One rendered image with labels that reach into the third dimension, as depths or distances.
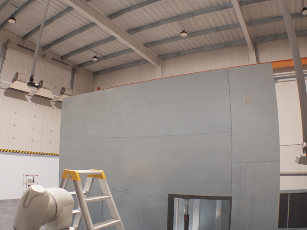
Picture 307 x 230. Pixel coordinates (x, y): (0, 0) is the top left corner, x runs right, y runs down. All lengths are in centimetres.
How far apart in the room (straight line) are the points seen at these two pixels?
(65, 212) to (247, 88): 160
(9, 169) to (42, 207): 1098
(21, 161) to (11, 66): 470
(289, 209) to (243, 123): 485
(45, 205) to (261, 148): 155
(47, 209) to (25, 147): 1108
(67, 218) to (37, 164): 1160
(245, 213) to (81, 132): 200
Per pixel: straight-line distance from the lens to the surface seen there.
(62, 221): 99
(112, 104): 253
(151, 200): 222
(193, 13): 947
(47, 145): 1262
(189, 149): 202
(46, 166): 1286
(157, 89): 224
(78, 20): 1051
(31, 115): 1218
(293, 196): 648
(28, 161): 1228
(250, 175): 189
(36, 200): 85
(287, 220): 659
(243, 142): 189
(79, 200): 187
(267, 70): 199
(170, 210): 217
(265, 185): 189
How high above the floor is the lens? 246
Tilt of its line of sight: 11 degrees up
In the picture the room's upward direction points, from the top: 1 degrees clockwise
